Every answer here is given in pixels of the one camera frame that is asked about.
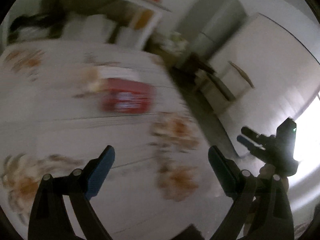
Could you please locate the right hand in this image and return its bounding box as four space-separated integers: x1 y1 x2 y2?
258 164 289 193

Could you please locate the wooden chair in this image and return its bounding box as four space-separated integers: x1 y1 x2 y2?
196 61 255 102

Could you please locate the floral tablecloth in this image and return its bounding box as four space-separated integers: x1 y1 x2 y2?
1 40 231 239

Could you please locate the white plastic bag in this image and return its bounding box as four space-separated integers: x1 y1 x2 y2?
160 32 189 56

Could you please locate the grey refrigerator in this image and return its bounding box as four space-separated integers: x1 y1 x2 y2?
175 0 247 59

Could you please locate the white shelf table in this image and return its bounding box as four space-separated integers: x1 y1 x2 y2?
1 0 168 50

